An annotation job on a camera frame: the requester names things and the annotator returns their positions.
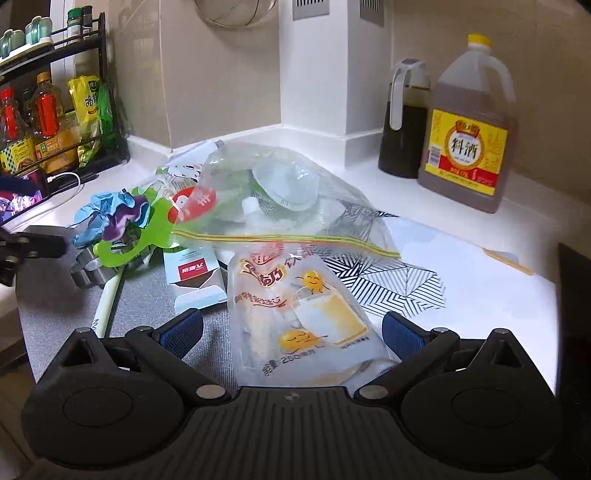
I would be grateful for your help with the dark capped spice bottle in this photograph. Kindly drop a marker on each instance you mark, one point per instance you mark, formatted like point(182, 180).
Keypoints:
point(87, 17)

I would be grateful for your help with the yellow label bottle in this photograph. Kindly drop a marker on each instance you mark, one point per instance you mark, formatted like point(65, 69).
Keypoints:
point(16, 157)

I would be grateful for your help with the pale plastic stick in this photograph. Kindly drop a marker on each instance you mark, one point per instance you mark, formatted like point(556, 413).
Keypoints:
point(108, 300)

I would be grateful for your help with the clear plastic cup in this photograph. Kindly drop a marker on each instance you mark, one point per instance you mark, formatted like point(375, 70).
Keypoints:
point(286, 184)

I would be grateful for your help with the yellow seasoning bag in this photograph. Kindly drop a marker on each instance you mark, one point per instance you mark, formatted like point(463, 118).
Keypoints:
point(85, 104)

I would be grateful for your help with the orange capped oil bottle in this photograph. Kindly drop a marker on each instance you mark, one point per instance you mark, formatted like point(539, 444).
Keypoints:
point(46, 108)

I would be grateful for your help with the yellow green label container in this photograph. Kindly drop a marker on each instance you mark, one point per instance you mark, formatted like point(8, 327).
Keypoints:
point(57, 152)

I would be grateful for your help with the black stove top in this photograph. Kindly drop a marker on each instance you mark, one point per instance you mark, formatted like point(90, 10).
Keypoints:
point(577, 332)

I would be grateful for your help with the white geometric print cutting board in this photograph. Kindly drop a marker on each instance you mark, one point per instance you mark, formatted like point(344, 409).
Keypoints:
point(471, 295)

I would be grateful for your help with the green seasoning bag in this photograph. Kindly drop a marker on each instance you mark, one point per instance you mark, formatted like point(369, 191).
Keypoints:
point(105, 110)

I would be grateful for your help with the grey fabric mat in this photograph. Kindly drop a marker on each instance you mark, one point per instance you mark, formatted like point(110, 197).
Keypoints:
point(60, 304)

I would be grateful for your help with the crumpled blue purple paper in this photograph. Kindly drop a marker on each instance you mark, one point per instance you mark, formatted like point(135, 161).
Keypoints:
point(111, 212)

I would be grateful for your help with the green capped spice bottle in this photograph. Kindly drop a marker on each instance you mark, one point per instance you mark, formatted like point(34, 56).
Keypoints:
point(74, 21)

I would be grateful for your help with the clear zip bag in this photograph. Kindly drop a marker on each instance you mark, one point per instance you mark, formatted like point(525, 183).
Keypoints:
point(332, 221)

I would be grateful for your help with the black spice rack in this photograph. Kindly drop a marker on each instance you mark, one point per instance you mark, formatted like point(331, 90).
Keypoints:
point(108, 92)

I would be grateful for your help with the green plastic cutout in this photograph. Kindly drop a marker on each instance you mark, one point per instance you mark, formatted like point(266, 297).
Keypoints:
point(157, 230)

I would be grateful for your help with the yellow print drink pouch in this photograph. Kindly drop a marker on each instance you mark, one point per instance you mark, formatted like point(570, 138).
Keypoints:
point(300, 332)

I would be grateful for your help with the yellow green packet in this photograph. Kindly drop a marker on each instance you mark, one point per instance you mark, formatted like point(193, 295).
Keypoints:
point(88, 152)

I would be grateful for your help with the cooking wine jug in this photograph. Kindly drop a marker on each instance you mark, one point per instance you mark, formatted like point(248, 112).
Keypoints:
point(468, 152)

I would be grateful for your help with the dark soy sauce dispenser bottle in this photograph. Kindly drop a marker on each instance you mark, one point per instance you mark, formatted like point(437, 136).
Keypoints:
point(401, 138)

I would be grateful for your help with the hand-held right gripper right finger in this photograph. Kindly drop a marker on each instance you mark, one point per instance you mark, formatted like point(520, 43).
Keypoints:
point(404, 333)

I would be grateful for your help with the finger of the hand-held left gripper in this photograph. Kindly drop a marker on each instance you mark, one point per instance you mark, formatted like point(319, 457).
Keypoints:
point(46, 247)

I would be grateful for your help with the pale green spice jar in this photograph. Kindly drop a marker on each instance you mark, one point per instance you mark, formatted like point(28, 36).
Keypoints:
point(5, 44)
point(18, 40)
point(33, 31)
point(46, 28)

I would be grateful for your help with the white teal carton box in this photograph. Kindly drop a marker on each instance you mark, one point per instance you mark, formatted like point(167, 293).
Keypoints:
point(194, 277)

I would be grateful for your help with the black smartphone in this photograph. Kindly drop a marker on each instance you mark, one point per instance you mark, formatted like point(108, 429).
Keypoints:
point(21, 198)

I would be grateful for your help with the crushed clear plastic bottle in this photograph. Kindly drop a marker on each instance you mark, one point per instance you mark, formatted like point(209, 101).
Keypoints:
point(221, 170)

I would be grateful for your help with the red capped sauce bottle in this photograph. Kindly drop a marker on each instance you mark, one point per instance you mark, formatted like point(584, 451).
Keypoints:
point(10, 120)

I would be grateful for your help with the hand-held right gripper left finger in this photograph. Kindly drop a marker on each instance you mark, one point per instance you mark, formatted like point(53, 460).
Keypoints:
point(183, 330)

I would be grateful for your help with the grey vent grille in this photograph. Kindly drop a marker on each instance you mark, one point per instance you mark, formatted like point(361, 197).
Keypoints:
point(307, 9)
point(371, 11)

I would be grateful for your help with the metal cookie cutter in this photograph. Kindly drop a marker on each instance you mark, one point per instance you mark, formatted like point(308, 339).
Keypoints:
point(85, 272)

